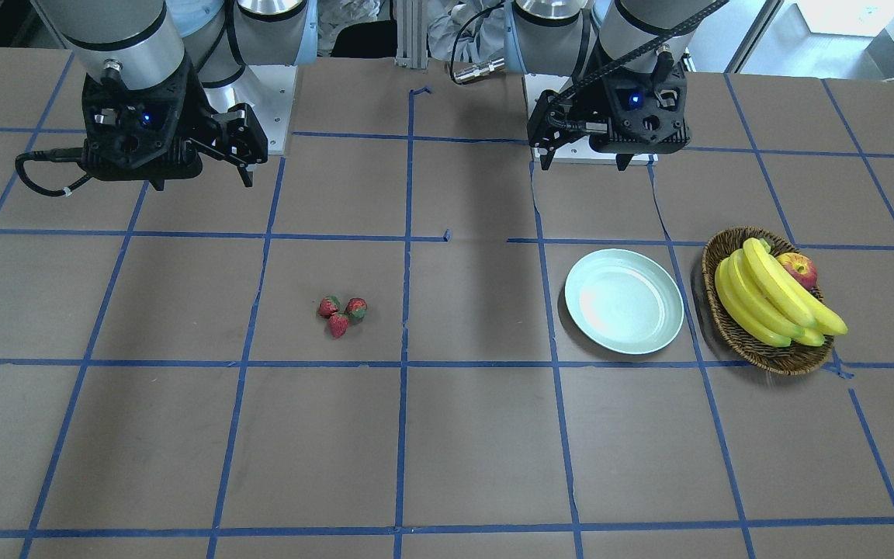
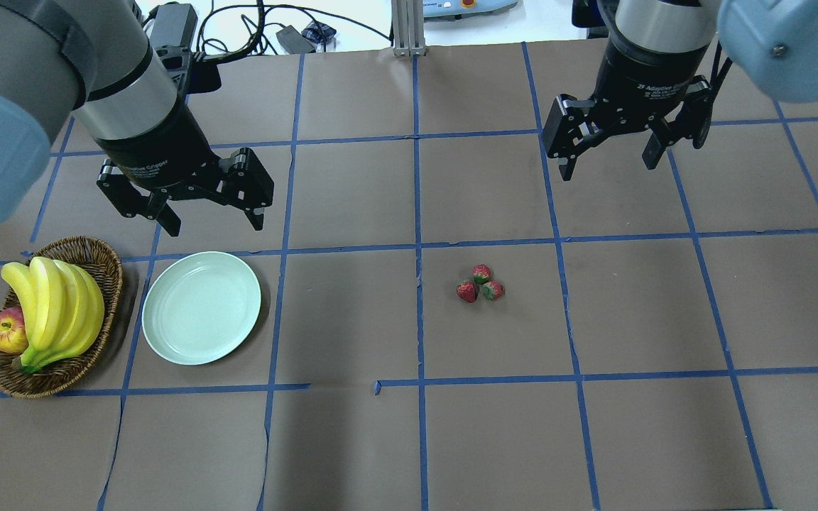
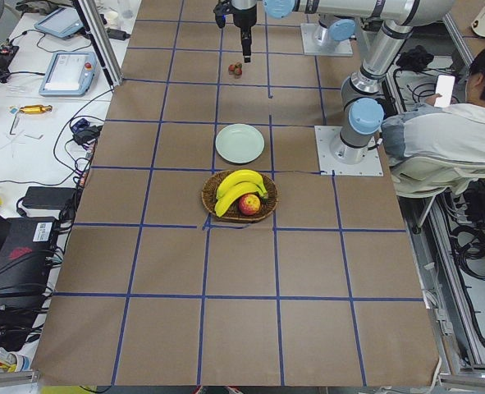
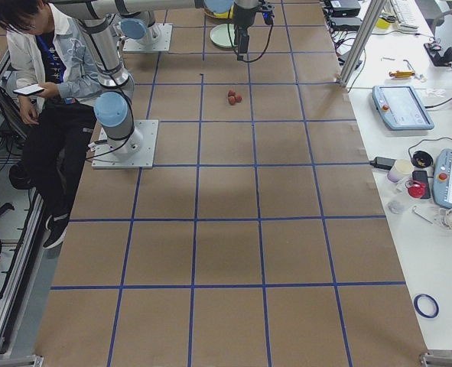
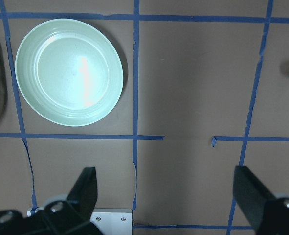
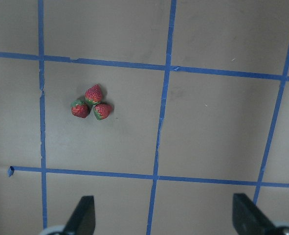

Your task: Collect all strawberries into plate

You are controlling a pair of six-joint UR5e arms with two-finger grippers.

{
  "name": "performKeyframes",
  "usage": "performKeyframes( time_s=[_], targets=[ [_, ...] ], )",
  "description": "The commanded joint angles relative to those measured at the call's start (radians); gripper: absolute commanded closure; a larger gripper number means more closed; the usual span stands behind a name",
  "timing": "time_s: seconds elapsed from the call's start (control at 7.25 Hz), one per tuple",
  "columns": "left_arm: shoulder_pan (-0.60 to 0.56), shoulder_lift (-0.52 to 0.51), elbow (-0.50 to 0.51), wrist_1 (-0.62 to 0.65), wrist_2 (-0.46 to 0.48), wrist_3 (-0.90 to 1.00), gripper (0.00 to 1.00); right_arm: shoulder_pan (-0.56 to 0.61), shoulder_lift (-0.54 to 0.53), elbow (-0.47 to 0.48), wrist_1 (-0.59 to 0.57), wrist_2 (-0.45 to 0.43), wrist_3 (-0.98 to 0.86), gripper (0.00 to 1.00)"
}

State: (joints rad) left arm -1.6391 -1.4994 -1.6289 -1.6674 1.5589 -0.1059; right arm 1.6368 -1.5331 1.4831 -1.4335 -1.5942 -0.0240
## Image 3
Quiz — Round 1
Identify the black power adapter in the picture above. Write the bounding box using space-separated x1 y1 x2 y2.
21 186 75 210

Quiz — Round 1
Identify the gold wrapped candy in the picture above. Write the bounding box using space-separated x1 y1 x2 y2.
18 104 53 115

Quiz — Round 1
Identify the blue teach pendant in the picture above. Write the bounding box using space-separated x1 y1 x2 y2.
34 7 83 39
39 52 98 97

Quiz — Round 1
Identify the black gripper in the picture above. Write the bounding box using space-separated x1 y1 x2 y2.
231 0 257 63

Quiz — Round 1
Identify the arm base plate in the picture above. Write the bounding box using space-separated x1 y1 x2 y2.
314 126 383 176
300 19 356 57

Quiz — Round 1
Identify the brown wicker basket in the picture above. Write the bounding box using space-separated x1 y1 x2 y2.
201 169 278 222

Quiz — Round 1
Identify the red yellow apple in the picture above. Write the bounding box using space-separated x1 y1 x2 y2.
238 194 261 216

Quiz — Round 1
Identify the light green plate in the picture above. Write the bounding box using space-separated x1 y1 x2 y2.
215 124 265 164

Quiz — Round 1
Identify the aluminium frame post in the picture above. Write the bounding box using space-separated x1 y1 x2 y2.
72 0 123 88

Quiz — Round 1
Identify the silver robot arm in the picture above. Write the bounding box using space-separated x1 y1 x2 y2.
313 13 356 47
263 0 454 164

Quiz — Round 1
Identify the yellow banana bunch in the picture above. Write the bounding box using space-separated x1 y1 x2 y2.
214 169 268 217

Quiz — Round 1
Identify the white office chair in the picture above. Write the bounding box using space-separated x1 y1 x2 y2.
391 156 485 234

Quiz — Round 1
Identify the person in white shirt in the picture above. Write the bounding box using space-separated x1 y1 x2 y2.
381 49 485 167

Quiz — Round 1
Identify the white smartphone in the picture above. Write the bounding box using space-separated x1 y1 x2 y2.
434 75 455 108

